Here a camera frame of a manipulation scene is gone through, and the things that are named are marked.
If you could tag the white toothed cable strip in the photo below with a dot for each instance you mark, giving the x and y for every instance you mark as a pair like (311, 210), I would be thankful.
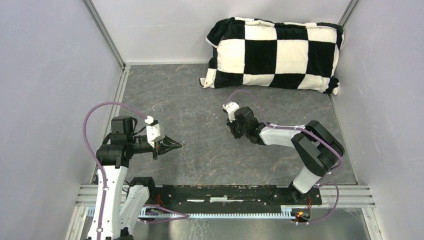
(285, 213)

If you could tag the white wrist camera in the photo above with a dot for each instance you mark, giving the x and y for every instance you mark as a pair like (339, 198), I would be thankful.
(154, 131)
(230, 108)

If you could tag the black white checkered pillow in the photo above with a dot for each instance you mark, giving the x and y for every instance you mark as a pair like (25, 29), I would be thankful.
(286, 55)

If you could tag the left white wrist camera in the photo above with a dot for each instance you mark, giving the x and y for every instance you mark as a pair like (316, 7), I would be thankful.
(154, 131)

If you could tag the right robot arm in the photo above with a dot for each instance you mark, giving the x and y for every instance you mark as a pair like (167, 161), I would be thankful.
(318, 149)

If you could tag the right base circuit board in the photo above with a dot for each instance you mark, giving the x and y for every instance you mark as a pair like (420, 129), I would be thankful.
(302, 215)

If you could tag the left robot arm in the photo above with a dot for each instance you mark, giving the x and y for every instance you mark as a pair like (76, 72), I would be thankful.
(115, 216)

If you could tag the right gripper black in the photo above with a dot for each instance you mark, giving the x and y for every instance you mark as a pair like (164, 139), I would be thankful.
(236, 135)

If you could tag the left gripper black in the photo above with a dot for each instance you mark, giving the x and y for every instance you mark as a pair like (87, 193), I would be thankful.
(162, 149)

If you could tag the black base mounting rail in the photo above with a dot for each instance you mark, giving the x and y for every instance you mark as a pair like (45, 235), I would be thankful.
(231, 199)

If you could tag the aluminium frame rail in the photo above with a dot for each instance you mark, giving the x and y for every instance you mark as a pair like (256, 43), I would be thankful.
(350, 196)

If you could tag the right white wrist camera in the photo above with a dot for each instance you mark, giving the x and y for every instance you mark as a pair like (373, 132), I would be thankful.
(230, 108)

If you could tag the left base circuit board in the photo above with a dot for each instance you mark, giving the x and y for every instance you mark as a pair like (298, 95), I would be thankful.
(152, 211)

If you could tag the base circuit board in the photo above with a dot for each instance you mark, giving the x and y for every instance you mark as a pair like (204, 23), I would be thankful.
(302, 215)
(152, 211)

